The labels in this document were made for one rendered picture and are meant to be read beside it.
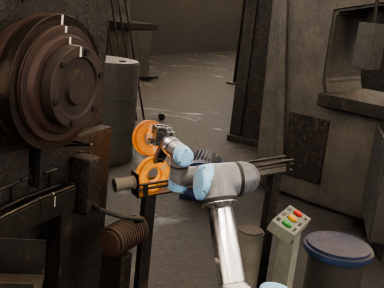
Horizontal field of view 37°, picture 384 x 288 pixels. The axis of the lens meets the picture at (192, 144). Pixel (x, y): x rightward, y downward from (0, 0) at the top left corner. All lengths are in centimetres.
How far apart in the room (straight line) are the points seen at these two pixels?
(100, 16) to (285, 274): 132
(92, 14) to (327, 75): 238
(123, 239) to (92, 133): 46
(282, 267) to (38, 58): 131
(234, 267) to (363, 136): 257
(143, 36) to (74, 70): 817
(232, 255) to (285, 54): 286
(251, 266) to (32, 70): 123
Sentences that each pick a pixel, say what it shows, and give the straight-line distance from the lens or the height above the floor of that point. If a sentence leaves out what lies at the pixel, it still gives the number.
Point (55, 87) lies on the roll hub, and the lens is 188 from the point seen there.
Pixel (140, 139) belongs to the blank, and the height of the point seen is 85.
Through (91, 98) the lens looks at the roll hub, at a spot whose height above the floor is 107.
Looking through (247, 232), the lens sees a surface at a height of 52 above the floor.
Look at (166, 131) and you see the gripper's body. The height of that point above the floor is 92.
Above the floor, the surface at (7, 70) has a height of 117.
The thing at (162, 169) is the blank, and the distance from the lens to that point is 244.
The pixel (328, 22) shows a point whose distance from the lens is 433.
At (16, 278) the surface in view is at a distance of 177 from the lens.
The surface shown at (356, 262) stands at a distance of 263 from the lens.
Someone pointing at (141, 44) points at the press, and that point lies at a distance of 1008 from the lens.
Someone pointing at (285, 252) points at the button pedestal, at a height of 47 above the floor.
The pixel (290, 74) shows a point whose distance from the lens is 448.
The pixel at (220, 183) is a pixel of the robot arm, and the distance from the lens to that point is 181.
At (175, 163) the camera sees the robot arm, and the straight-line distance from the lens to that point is 218.
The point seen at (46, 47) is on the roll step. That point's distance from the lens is 191.
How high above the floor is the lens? 144
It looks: 14 degrees down
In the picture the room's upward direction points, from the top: 6 degrees clockwise
